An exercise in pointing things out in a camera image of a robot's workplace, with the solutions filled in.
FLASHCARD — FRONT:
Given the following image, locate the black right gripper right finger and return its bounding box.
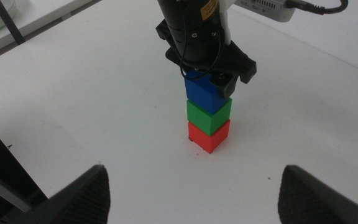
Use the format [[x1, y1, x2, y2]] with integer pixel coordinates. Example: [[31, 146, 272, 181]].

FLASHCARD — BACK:
[[277, 164, 358, 224]]

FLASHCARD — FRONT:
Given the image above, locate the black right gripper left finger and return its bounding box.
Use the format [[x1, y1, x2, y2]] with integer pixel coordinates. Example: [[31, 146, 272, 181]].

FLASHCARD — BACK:
[[1, 164, 111, 224]]

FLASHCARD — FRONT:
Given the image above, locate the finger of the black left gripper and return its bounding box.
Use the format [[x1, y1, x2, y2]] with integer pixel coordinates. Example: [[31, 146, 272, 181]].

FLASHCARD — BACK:
[[209, 73, 239, 100]]

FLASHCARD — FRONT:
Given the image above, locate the blue cube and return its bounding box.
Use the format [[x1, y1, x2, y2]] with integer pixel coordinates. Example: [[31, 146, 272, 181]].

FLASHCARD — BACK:
[[184, 68, 232, 115]]

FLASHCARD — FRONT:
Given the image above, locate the green cube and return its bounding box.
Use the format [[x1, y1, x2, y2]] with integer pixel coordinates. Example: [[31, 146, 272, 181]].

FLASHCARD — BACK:
[[186, 98, 233, 137]]

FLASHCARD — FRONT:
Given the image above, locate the red cube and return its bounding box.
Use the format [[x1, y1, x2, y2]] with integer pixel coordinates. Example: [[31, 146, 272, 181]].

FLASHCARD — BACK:
[[187, 119, 231, 154]]

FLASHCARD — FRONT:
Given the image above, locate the black pole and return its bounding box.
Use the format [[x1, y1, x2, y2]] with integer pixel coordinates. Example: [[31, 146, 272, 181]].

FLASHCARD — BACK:
[[0, 0, 27, 45]]

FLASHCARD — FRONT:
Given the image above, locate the thin black cable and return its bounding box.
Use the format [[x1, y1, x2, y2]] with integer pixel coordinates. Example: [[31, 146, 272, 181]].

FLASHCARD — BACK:
[[180, 9, 226, 81]]

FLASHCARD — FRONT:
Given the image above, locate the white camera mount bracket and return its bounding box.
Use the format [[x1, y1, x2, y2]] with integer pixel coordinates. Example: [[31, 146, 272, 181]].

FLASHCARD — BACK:
[[218, 0, 233, 46]]

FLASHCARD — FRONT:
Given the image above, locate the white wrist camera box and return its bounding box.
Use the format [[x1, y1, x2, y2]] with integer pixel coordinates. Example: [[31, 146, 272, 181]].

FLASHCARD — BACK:
[[234, 0, 296, 23]]

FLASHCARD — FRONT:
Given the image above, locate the thick black camera cable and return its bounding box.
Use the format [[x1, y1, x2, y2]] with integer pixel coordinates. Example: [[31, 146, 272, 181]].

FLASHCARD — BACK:
[[286, 0, 349, 16]]

